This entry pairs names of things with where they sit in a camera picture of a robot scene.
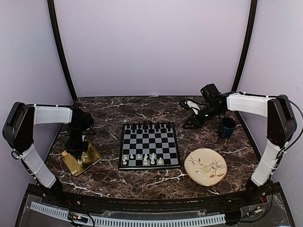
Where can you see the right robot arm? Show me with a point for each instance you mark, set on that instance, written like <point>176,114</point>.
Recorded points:
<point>281,122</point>

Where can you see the dark blue mug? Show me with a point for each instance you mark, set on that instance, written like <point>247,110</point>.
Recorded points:
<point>226,127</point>

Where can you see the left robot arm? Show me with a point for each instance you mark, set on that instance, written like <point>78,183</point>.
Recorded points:
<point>18,132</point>

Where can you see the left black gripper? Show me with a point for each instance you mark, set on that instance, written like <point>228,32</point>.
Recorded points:
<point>78,152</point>

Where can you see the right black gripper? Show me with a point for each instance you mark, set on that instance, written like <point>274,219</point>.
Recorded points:
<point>195,120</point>

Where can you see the cream plate with bird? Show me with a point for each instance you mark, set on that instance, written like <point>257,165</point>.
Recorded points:
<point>206,167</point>

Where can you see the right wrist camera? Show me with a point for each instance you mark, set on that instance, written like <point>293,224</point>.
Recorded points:
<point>190,105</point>

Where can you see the white chess king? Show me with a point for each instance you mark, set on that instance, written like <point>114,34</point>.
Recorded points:
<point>145,161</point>

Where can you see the left black frame post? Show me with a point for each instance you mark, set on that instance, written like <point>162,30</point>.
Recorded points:
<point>60,50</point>

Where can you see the black frame post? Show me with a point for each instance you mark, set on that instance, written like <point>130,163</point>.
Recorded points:
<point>246,45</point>
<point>60,50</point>

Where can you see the black grey chessboard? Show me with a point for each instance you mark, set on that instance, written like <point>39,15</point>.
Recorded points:
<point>147,138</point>

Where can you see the right black frame post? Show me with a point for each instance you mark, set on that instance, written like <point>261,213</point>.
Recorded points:
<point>246,45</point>

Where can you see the white slotted cable duct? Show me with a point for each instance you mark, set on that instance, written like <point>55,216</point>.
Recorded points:
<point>97,221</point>

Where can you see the gold square tray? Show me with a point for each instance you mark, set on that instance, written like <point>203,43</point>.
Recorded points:
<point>78,161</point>

